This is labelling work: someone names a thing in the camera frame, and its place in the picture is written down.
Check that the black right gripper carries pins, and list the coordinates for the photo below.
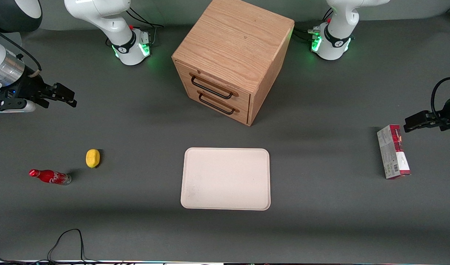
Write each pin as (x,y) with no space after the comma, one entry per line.
(29,87)

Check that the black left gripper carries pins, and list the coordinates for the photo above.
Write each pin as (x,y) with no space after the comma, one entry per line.
(447,117)

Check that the red coke bottle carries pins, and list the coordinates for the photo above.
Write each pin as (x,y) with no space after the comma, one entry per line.
(50,177)

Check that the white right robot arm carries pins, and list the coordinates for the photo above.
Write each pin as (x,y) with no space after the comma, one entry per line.
(118,22)

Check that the beige plastic tray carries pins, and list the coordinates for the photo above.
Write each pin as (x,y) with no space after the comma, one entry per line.
(225,179)

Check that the red and white carton box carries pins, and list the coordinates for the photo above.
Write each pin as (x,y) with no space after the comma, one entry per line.
(393,151)

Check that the yellow lemon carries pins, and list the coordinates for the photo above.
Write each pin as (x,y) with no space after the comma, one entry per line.
(92,158)

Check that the wooden drawer cabinet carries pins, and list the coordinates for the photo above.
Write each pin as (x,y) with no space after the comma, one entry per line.
(232,48)

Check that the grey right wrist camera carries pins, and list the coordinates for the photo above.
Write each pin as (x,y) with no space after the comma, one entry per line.
(11,107)

